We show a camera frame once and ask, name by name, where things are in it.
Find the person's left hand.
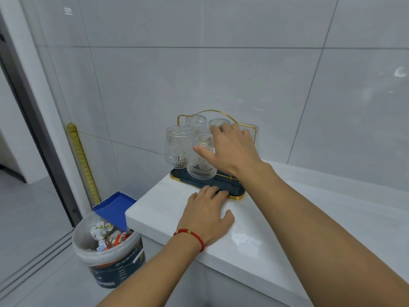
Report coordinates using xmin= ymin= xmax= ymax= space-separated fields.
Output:
xmin=176 ymin=185 xmax=236 ymax=249

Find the person's right hand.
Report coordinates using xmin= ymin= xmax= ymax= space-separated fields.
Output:
xmin=193 ymin=122 xmax=265 ymax=180

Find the clear embossed glass cup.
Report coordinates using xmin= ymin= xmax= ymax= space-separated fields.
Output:
xmin=185 ymin=114 xmax=208 ymax=135
xmin=208 ymin=118 xmax=231 ymax=130
xmin=187 ymin=133 xmax=219 ymax=180
xmin=238 ymin=124 xmax=259 ymax=146
xmin=164 ymin=125 xmax=195 ymax=169

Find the gold wire cup rack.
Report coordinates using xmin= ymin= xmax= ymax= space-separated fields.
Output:
xmin=169 ymin=109 xmax=259 ymax=200

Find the person's left forearm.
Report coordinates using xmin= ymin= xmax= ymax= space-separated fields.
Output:
xmin=95 ymin=235 xmax=202 ymax=307

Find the person's right forearm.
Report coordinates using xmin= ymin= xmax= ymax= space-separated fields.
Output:
xmin=241 ymin=161 xmax=409 ymax=307

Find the grey cabinet door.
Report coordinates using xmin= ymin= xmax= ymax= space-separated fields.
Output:
xmin=140 ymin=235 xmax=288 ymax=307

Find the blue dustpan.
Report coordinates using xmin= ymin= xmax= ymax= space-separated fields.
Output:
xmin=92 ymin=191 xmax=137 ymax=232

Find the pile of trash packets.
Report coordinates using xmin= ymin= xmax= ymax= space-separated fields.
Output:
xmin=89 ymin=220 xmax=133 ymax=252

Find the white lined trash bucket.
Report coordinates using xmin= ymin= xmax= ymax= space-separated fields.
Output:
xmin=72 ymin=211 xmax=146 ymax=289

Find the yellow corrugated pipe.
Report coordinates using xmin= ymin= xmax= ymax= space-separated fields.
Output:
xmin=66 ymin=123 xmax=102 ymax=205

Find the sliding door floor track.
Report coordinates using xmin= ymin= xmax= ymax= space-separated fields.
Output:
xmin=0 ymin=230 xmax=76 ymax=295

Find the red string bracelet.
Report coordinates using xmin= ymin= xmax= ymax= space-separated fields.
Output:
xmin=173 ymin=229 xmax=205 ymax=253

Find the dark door frame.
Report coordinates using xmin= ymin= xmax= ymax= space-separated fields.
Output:
xmin=0 ymin=11 xmax=83 ymax=227

